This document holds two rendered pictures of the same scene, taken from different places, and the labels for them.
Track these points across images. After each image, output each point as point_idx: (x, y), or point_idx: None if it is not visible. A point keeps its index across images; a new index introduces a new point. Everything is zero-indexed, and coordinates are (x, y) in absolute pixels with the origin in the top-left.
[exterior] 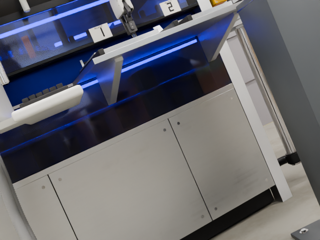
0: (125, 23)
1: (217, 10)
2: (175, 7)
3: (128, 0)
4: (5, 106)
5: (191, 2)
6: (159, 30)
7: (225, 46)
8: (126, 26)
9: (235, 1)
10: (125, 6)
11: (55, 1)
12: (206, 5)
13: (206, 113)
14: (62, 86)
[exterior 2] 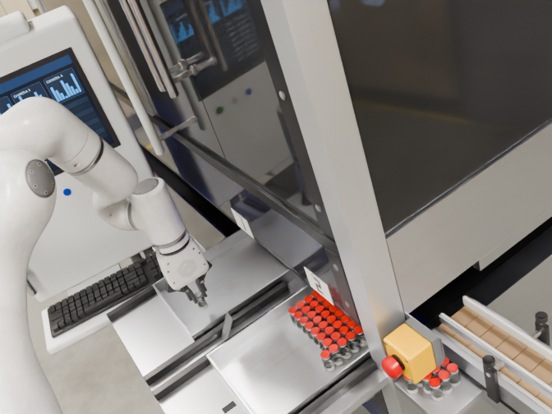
0: (196, 279)
1: (247, 411)
2: (325, 293)
3: (167, 279)
4: (112, 252)
5: (350, 315)
6: (227, 324)
7: (397, 410)
8: (196, 284)
9: (526, 381)
10: (166, 282)
11: (197, 149)
12: (375, 346)
13: (356, 411)
14: (51, 333)
